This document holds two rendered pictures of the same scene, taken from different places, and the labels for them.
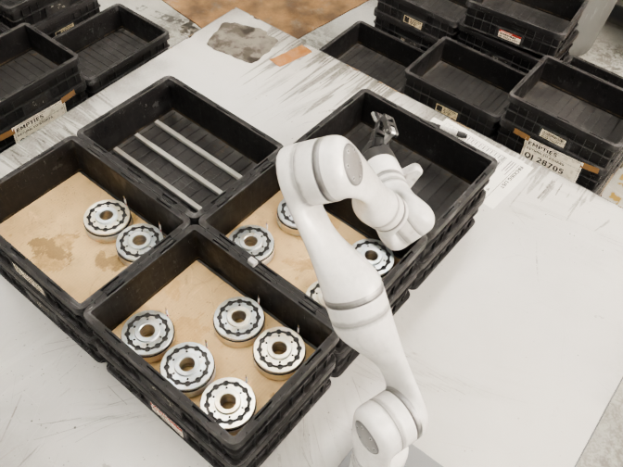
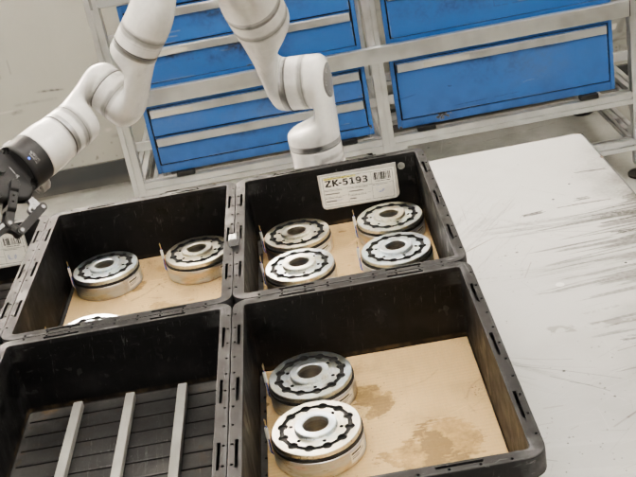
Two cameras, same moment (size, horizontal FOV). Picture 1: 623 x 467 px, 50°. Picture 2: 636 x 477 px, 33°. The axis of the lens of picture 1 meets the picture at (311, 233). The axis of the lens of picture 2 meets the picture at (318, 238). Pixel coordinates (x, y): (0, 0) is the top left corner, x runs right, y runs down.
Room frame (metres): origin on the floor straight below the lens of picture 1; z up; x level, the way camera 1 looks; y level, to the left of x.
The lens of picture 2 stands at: (1.45, 1.29, 1.56)
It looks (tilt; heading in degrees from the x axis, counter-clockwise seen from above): 26 degrees down; 235
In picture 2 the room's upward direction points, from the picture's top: 11 degrees counter-clockwise
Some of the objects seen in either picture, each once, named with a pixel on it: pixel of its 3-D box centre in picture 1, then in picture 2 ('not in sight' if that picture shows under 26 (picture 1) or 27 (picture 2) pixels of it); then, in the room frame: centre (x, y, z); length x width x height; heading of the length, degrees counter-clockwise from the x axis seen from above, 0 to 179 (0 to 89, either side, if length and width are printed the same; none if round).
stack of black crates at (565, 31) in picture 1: (511, 49); not in sight; (2.37, -0.77, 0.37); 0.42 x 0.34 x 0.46; 55
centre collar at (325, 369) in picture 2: (139, 240); (309, 373); (0.87, 0.37, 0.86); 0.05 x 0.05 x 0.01
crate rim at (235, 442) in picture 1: (212, 324); (340, 221); (0.64, 0.17, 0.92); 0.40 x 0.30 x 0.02; 54
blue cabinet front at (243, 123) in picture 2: not in sight; (250, 73); (-0.32, -1.48, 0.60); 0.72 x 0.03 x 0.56; 145
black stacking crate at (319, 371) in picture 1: (214, 338); (344, 254); (0.64, 0.17, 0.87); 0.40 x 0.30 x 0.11; 54
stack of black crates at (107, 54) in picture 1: (112, 75); not in sight; (2.08, 0.83, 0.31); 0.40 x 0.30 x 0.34; 145
